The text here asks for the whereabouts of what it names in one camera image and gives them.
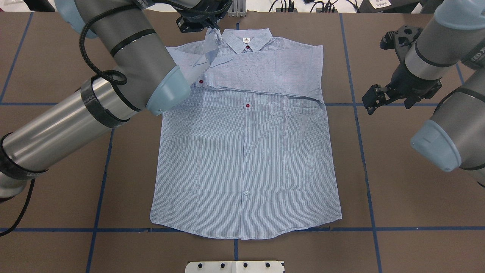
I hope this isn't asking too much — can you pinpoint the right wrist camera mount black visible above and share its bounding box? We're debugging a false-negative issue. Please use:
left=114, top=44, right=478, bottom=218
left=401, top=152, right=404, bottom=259
left=379, top=25, right=423, bottom=63

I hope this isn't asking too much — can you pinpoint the white central pedestal column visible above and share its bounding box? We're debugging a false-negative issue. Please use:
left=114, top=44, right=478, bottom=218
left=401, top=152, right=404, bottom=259
left=185, top=260, right=285, bottom=273

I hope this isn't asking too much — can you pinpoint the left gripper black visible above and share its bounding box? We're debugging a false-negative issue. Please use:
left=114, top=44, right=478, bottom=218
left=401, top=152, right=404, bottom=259
left=175, top=11, right=227, bottom=33

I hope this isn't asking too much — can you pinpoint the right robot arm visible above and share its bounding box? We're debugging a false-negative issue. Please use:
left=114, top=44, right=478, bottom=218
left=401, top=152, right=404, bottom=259
left=361, top=0, right=485, bottom=187

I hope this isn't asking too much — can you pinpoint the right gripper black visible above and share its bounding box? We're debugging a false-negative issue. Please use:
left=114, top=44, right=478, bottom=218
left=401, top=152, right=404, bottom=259
left=362, top=63, right=442, bottom=115

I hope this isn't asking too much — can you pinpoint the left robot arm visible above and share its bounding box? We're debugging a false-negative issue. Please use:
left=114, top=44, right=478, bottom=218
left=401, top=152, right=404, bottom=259
left=0, top=0, right=192, bottom=202

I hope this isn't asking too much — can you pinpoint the light blue striped shirt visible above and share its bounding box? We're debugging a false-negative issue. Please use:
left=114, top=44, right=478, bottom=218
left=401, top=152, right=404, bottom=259
left=149, top=29, right=342, bottom=240

